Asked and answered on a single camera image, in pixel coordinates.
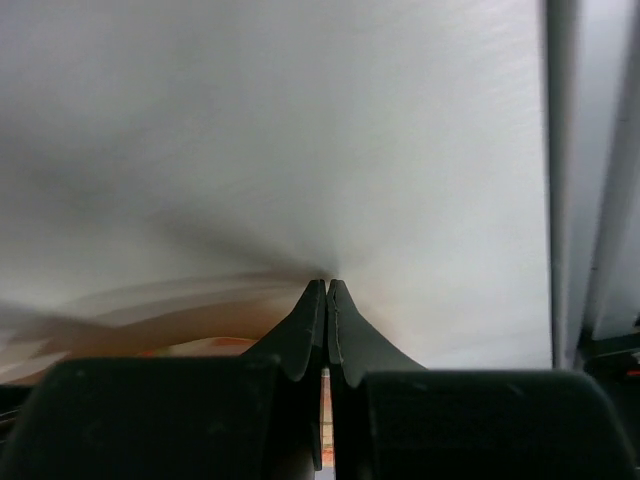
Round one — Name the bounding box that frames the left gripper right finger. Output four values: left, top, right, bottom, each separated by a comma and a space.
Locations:
325, 280, 639, 479

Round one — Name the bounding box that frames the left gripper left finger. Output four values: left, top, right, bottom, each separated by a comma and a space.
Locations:
1, 280, 325, 479

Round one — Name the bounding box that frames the pink mesh laundry bag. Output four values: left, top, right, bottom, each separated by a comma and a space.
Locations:
1, 271, 309, 385

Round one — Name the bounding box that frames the aluminium mounting rail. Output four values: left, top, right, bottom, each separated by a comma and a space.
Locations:
543, 1, 639, 369

